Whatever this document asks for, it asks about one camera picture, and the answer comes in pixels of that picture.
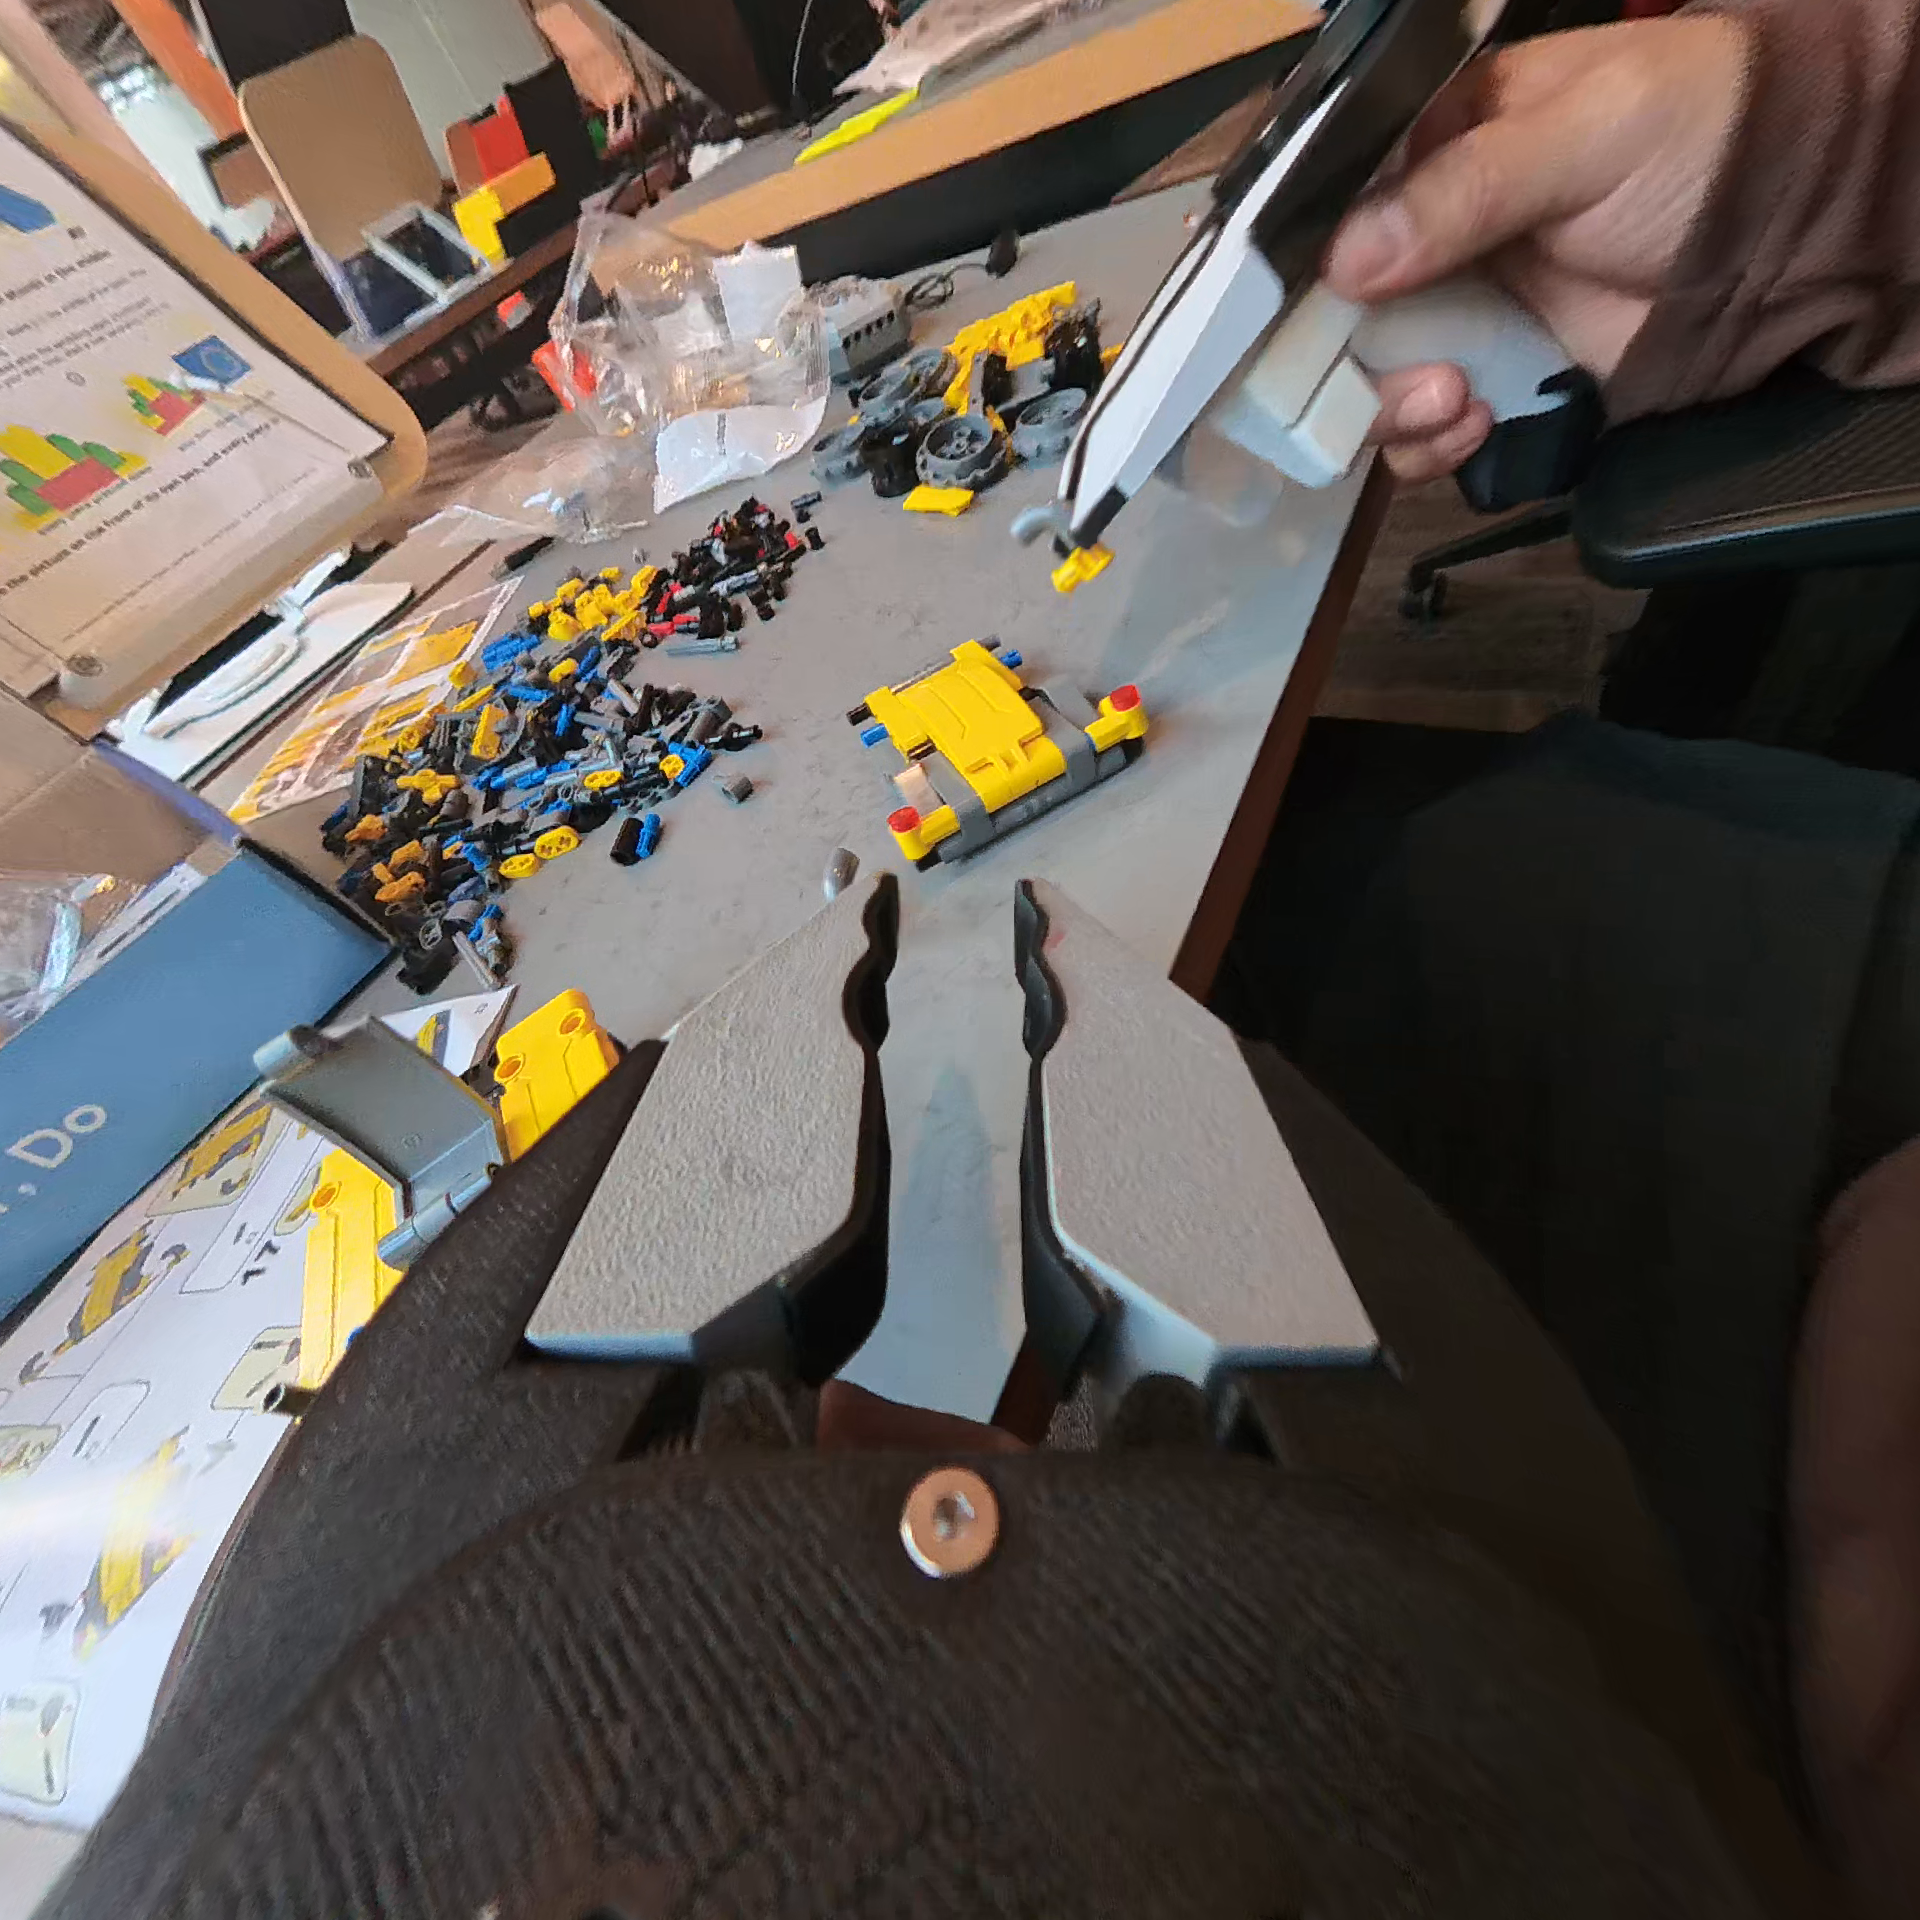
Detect person's right forearm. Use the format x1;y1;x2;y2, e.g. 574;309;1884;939
1678;0;1920;406

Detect instruction booklet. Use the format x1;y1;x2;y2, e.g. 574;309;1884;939
0;992;510;1832

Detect pile of small brick parts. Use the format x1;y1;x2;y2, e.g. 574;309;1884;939
298;497;826;992

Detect pile of wheels and tires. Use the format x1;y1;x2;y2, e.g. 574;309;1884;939
810;316;1106;505

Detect wooden side table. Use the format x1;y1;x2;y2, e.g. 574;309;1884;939
643;0;1318;286

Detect white stand base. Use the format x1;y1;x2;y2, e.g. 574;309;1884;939
137;586;404;734

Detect laminated instruction sign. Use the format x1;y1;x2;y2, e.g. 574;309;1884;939
0;91;430;722

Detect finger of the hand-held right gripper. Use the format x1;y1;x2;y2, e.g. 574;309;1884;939
1057;194;1298;554

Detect pile of yellow beam parts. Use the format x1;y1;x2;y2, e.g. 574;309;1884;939
947;279;1090;376

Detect black office chair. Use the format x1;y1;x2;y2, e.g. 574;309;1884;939
1398;359;1920;614

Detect blue cardboard kit box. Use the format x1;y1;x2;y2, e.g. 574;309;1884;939
0;766;398;1337

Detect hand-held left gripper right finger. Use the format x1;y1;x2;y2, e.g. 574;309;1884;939
1013;878;1378;1423

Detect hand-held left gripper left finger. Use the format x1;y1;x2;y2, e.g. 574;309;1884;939
527;875;900;1377

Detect sticker sheet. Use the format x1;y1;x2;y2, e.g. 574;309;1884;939
226;586;527;824

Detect grey desk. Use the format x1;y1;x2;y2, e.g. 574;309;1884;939
0;179;1397;1832

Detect person's right hand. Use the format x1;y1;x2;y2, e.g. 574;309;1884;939
1318;0;1809;488

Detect person in brown shirt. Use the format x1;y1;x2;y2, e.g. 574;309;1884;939
1786;1142;1920;1920

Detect clear plastic bag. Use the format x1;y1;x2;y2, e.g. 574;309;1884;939
452;203;810;542

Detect yellow and black brick assembly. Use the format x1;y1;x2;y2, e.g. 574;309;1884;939
255;992;624;1393

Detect yellow curved brick assembly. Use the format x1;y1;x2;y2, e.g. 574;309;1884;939
852;634;1156;868

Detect clear bags of brick parts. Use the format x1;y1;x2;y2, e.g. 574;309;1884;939
0;868;89;1022

